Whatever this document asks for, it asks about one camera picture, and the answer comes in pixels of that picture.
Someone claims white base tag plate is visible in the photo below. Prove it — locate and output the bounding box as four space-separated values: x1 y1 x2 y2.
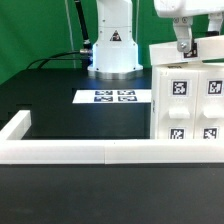
72 89 151 104

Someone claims white cabinet body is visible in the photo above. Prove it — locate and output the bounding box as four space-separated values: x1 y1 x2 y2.
150 63 224 139

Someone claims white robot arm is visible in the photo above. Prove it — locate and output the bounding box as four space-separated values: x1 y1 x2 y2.
88 0 224 79

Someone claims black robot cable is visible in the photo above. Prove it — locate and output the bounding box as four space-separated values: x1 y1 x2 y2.
26 0 93 70

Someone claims white U-shaped fence frame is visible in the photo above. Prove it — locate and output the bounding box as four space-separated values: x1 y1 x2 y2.
0 110 224 164

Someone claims white cabinet top box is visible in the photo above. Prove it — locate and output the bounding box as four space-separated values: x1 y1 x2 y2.
149 35 224 66

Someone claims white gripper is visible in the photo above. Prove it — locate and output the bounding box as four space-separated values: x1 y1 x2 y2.
154 0 224 53

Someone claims white cabinet door panel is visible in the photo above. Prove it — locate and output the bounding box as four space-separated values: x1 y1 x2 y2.
194 64 224 139

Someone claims green backdrop curtain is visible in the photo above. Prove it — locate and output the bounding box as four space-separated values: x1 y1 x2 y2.
0 0 224 86

